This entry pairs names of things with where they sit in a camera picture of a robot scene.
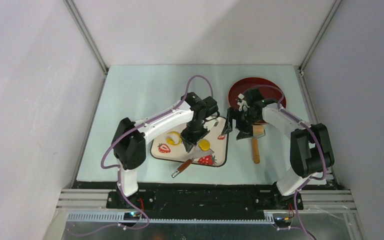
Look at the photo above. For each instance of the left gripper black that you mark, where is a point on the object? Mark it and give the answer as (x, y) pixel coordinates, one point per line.
(194, 140)

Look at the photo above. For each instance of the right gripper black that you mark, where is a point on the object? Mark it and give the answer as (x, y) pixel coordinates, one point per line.
(246, 132)

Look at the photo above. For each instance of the metal scraper wooden handle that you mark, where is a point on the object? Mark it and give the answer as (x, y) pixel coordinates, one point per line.
(196, 153)

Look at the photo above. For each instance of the yellow dough piece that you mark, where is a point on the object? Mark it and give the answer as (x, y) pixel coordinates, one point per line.
(204, 145)

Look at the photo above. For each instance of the yellow dough trim scrap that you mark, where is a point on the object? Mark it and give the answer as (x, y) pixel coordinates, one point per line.
(173, 138)

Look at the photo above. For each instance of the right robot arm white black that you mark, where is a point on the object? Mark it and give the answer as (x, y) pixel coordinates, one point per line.
(310, 148)

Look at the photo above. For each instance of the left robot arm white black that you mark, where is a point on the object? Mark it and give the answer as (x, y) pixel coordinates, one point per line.
(131, 138)

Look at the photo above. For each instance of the strawberry pattern white tray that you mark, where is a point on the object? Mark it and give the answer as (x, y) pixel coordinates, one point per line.
(161, 150)

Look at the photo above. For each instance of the round red plate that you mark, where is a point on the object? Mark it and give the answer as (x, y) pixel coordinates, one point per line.
(271, 87)

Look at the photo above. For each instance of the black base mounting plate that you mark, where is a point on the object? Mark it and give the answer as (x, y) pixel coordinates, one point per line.
(184, 201)

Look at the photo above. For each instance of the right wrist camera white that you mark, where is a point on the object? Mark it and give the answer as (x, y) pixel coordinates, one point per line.
(242, 103)

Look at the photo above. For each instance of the aluminium frame rail front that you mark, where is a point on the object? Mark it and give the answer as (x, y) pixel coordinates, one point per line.
(89, 205)

